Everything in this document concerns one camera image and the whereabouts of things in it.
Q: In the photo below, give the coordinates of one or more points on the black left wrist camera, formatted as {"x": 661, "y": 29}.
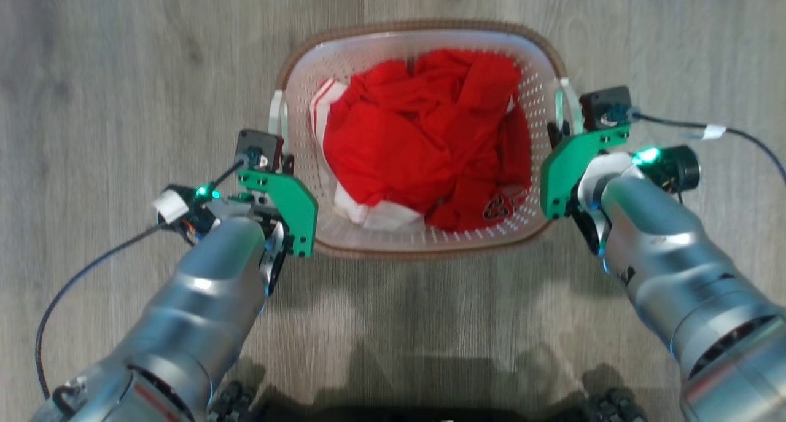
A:
{"x": 261, "y": 147}

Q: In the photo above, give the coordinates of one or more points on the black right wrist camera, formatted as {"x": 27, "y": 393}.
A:
{"x": 605, "y": 107}

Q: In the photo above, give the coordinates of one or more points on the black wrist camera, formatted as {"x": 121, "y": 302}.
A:
{"x": 261, "y": 147}
{"x": 605, "y": 107}

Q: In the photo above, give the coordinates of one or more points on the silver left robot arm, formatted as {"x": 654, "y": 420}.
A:
{"x": 196, "y": 305}

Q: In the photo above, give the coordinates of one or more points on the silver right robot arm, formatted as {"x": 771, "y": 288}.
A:
{"x": 675, "y": 262}

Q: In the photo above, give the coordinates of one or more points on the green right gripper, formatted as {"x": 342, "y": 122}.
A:
{"x": 568, "y": 170}

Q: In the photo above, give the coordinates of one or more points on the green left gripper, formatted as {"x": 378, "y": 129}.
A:
{"x": 295, "y": 207}

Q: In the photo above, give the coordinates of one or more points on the red and white garment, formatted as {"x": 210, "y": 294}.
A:
{"x": 405, "y": 139}

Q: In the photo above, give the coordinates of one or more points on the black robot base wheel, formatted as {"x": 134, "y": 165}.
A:
{"x": 232, "y": 402}
{"x": 614, "y": 406}

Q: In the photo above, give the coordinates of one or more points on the white plastic laundry basket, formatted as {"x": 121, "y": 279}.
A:
{"x": 307, "y": 90}

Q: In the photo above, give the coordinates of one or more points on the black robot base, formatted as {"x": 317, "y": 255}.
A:
{"x": 430, "y": 414}

